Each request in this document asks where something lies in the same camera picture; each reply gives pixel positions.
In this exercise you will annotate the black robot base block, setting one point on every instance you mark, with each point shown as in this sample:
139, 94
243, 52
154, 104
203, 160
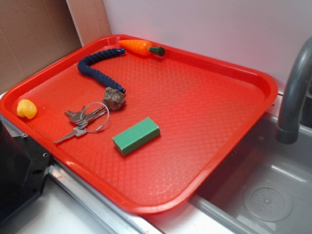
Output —
24, 165

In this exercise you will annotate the green rectangular block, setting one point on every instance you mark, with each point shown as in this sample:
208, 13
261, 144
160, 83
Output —
136, 136

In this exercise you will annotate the red plastic tray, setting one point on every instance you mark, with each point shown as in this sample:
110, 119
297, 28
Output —
202, 106

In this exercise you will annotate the brown lumpy rock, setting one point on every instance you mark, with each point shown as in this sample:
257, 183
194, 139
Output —
113, 99

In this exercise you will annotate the orange toy carrot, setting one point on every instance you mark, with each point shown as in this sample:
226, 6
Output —
142, 47

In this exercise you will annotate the yellow rubber duck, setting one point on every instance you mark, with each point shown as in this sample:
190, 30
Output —
26, 108

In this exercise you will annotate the grey plastic sink basin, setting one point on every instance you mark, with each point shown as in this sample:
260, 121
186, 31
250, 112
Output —
262, 187

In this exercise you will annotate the grey toy faucet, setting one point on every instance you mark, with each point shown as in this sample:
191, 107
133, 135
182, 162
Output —
296, 105

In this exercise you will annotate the brown cardboard panel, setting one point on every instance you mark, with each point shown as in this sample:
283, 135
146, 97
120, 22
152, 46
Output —
36, 33

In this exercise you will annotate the silver keys on wire ring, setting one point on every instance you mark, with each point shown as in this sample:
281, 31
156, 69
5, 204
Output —
82, 120

